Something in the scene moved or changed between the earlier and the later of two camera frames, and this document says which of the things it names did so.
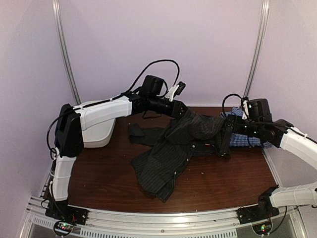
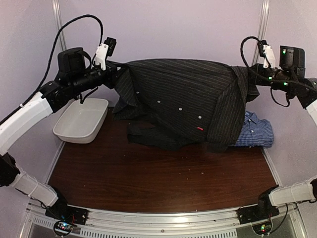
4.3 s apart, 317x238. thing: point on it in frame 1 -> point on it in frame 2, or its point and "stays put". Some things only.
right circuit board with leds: (263, 228) stays put
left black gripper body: (172, 112) -> (108, 81)
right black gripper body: (249, 130) -> (261, 80)
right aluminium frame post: (259, 50) stays put
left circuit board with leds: (64, 227) stays put
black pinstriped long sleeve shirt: (158, 167) -> (179, 104)
